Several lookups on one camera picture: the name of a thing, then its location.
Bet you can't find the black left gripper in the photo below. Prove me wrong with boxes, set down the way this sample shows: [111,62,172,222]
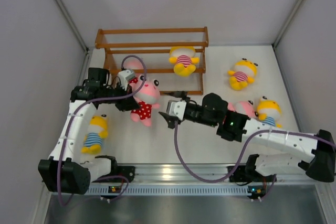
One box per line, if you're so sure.
[100,81,140,112]

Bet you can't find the pink plush toy polka dress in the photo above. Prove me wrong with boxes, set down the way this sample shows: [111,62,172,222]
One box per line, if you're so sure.
[130,74,161,127]

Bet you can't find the pink plush toy red dress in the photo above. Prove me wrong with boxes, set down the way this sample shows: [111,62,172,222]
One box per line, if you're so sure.
[227,100,258,119]

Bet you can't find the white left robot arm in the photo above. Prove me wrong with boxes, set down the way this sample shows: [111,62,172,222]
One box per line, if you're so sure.
[38,68,139,195]

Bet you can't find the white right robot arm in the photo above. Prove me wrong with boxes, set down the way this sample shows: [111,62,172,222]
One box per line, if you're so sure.
[160,91,335,183]

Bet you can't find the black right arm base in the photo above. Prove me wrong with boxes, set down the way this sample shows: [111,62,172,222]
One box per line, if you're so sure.
[229,165,254,186]

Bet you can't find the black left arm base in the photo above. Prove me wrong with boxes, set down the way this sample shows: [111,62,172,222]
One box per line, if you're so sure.
[116,165,135,182]

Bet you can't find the pink plush toy on shelf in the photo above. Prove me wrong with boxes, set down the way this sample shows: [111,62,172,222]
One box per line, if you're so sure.
[123,59,143,70]

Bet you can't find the yellow plush toy on shelf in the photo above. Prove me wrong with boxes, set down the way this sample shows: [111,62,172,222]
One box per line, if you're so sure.
[169,46,200,77]

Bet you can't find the brown wooden two-tier shelf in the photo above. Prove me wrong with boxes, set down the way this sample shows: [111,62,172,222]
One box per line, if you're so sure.
[95,27,209,95]

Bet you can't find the yellow plush blue stripes left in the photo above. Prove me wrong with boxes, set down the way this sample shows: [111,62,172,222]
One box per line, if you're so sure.
[81,114,109,155]

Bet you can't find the yellow plush toy pink stripes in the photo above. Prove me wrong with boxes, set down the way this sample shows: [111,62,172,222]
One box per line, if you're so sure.
[227,58,258,91]

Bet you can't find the yellow plush toy blue stripes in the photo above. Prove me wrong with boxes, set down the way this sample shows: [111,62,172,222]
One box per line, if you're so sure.
[257,96,282,128]

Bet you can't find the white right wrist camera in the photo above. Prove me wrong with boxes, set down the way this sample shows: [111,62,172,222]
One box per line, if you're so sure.
[166,100,187,121]

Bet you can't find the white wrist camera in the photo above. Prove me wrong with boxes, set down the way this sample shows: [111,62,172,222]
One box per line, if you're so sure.
[166,100,187,121]
[118,69,135,90]

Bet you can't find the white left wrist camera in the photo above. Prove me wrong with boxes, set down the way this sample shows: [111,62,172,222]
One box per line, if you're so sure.
[118,69,135,90]

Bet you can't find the aluminium mounting rail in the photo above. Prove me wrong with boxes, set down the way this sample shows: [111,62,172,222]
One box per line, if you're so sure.
[131,164,317,184]

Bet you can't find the grey slotted cable duct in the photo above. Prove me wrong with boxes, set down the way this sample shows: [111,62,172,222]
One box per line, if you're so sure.
[86,184,262,196]

